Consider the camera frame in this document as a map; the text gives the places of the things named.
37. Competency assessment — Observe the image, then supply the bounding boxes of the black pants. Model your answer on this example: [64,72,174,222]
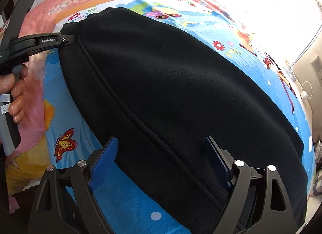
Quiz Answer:
[58,7,307,233]

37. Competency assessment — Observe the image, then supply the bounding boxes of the person left hand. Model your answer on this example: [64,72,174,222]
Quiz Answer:
[0,65,28,123]

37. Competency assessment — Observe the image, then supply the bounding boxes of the pink floral quilt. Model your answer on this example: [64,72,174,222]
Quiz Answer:
[5,0,228,213]

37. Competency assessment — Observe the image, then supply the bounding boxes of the colourful cartoon bed sheet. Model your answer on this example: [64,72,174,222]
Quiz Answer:
[4,0,317,234]

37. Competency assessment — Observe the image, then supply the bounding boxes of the white charger with cable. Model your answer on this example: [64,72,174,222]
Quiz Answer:
[300,81,313,100]

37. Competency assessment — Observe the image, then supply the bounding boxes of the wall socket plate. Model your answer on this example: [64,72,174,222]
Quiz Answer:
[311,56,322,75]

